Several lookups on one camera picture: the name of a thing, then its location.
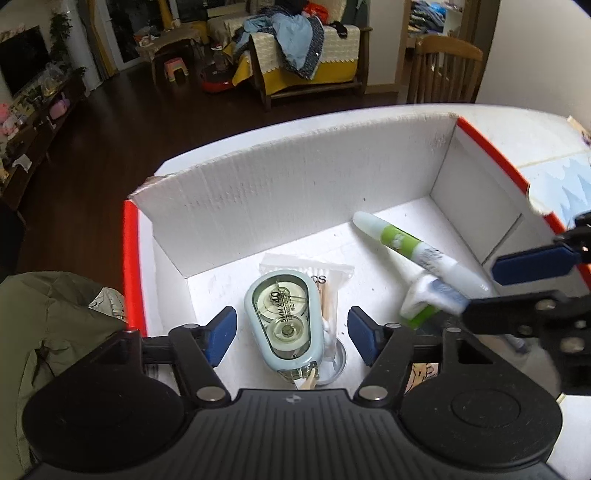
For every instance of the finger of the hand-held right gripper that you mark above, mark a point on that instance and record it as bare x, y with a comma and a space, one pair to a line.
531, 267
503, 316

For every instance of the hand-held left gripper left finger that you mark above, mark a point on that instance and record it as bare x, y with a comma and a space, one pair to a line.
221, 332

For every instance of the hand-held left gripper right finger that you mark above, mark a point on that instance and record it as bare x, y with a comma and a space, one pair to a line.
364, 337

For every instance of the bag of cotton swabs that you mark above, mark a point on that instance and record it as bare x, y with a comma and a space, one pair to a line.
334, 281

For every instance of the light blue correction tape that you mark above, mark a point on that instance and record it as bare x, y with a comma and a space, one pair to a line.
284, 323

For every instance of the yellow printed packet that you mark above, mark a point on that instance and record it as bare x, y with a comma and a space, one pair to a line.
422, 373

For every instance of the white blue packet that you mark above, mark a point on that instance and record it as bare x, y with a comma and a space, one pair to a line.
425, 300

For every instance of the green white glue pen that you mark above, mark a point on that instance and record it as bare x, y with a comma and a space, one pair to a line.
415, 247

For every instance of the white cardboard box red edges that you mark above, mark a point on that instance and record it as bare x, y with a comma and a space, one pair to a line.
300, 184

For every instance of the beige small box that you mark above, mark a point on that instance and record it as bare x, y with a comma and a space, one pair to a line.
579, 125

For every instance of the olive green jacket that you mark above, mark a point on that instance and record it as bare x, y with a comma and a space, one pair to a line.
55, 323

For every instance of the wooden chair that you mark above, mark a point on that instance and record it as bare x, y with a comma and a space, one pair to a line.
443, 46

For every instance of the red round floor device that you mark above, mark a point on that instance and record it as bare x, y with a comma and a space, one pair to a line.
217, 85

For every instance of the dark wooden television cabinet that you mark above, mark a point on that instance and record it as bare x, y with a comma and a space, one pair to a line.
27, 152

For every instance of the wooden sofa with cream cover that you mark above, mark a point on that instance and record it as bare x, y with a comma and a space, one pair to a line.
337, 69

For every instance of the pink stool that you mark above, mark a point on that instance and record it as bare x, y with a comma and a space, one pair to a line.
175, 67

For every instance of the pink small bag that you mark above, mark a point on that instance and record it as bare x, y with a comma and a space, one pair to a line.
60, 108

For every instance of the coffee table with cloth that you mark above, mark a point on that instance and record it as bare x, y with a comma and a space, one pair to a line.
171, 39

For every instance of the pile of clothes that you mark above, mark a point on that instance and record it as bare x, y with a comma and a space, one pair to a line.
295, 41

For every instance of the pink plush toy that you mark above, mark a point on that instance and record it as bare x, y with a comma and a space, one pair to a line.
8, 120

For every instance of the clear plastic bag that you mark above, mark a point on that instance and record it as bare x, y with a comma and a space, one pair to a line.
54, 78

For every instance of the black small cloth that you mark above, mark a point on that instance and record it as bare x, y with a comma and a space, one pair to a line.
340, 28

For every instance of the grey yellow curtain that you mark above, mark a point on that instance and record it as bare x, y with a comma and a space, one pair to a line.
104, 37

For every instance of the white standing air conditioner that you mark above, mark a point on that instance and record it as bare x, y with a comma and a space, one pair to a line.
83, 41

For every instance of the red orange bag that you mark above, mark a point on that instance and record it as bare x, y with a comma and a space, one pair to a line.
316, 11

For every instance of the black television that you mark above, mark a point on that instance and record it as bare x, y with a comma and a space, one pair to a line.
21, 60

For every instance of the green trailing plant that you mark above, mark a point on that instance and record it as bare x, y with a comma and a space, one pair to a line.
60, 32

